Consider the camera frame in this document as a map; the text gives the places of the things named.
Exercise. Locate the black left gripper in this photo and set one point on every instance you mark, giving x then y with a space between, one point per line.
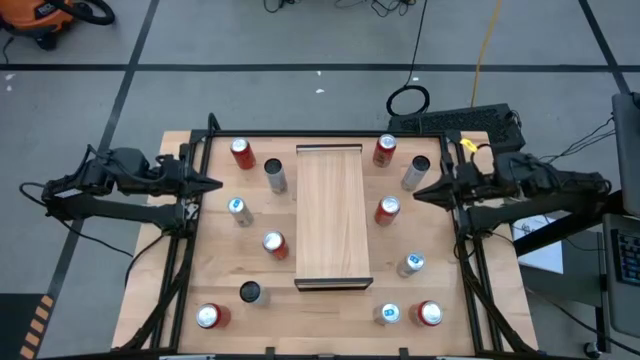
175 177

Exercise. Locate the white paper sheet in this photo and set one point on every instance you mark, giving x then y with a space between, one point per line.
547 255

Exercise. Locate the black stand beam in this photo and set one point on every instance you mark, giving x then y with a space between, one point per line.
565 227

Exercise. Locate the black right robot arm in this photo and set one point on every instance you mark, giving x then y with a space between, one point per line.
540 212

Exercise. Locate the silver blue Red Bull can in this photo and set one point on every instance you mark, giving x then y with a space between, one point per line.
410 266
242 215
390 313

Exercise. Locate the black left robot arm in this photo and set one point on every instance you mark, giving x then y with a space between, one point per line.
100 210

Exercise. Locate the black mat orange stripes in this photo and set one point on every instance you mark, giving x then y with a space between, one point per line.
15 325

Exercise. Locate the light wooden tray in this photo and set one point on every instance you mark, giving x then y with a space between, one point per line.
332 215

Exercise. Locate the white can black lid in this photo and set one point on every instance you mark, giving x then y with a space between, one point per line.
274 167
250 292
412 177

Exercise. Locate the yellow tag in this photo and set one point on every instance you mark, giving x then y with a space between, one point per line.
468 145

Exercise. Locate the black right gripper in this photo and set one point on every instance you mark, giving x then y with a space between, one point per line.
472 182

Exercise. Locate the red soda can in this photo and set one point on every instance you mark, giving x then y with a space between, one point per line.
244 157
207 316
430 313
383 155
386 214
277 248

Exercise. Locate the black caster wheel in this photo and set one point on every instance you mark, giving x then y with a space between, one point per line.
591 348

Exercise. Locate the orange shop vacuum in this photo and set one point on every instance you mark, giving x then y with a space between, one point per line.
35 15

